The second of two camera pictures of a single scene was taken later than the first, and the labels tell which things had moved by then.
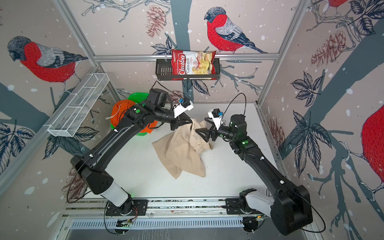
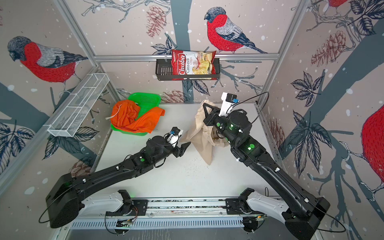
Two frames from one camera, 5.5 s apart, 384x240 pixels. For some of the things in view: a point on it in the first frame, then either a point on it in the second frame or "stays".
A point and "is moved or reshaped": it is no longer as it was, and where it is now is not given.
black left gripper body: x=179 y=120 → x=176 y=151
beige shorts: x=180 y=150 is moved or reshaped
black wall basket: x=164 y=71 stays
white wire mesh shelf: x=79 y=104 stays
